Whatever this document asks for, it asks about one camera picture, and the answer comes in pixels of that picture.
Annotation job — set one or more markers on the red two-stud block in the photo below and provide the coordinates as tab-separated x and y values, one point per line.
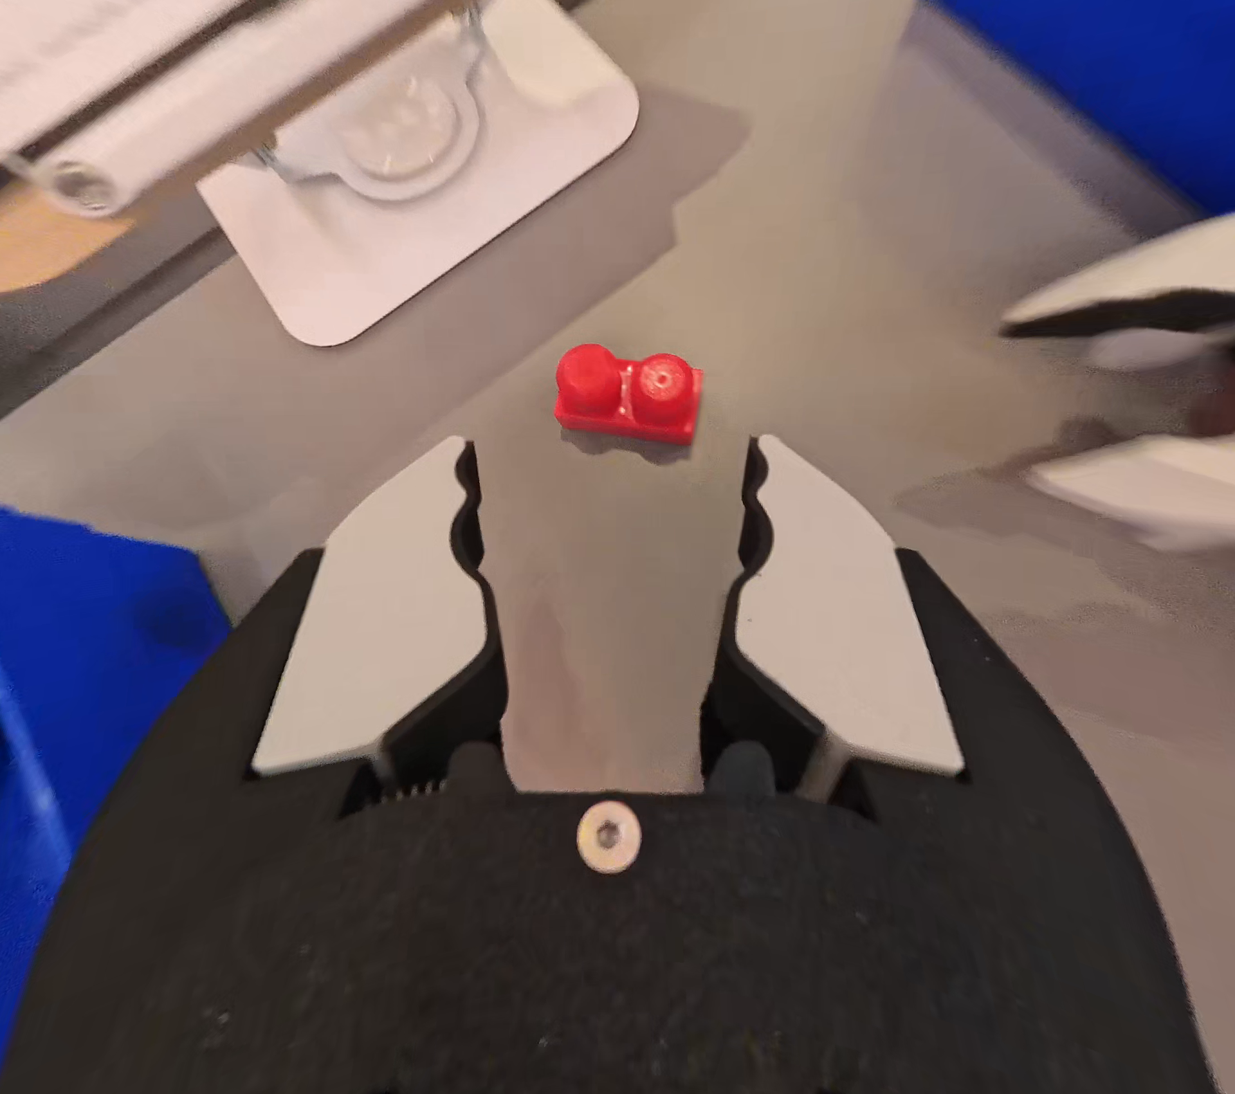
627	412

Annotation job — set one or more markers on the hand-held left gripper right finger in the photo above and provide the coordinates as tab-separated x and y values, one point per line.
840	632

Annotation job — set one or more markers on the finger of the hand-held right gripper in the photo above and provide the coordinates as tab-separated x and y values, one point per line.
1158	269
1158	485

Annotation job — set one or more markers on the blue plastic bin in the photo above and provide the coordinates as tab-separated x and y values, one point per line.
1091	2
95	632

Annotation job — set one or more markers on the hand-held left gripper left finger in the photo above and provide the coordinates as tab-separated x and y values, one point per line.
378	632

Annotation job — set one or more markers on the white wooden document stand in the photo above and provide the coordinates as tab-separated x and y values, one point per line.
435	246

